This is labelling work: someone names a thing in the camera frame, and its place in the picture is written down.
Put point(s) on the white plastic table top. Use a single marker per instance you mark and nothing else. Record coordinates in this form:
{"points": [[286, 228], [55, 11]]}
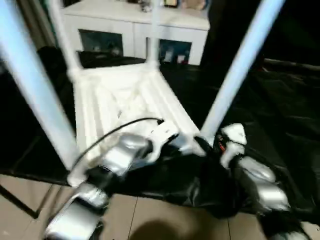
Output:
{"points": [[125, 100]]}

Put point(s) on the white plastic table leg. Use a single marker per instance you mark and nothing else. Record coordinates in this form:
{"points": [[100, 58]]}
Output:
{"points": [[154, 30], [240, 65], [35, 80], [65, 32]]}

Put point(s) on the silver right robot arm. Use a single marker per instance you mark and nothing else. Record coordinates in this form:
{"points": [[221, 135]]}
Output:
{"points": [[260, 185]]}

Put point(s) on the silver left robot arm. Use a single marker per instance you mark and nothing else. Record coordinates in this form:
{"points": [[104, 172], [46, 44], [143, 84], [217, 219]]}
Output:
{"points": [[100, 175]]}

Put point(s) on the black work mat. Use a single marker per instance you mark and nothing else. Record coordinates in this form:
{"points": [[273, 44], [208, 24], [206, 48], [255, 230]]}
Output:
{"points": [[280, 120]]}

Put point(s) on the white glass-door cabinet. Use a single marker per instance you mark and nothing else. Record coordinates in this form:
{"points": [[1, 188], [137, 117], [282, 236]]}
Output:
{"points": [[140, 27]]}

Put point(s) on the pink soft toy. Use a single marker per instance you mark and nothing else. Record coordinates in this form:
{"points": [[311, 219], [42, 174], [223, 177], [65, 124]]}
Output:
{"points": [[195, 4]]}

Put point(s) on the clear glass ornament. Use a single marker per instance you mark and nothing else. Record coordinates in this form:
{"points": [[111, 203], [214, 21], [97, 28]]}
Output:
{"points": [[146, 5]]}

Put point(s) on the black work table leg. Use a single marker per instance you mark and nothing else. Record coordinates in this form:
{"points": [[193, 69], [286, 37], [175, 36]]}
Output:
{"points": [[17, 200]]}

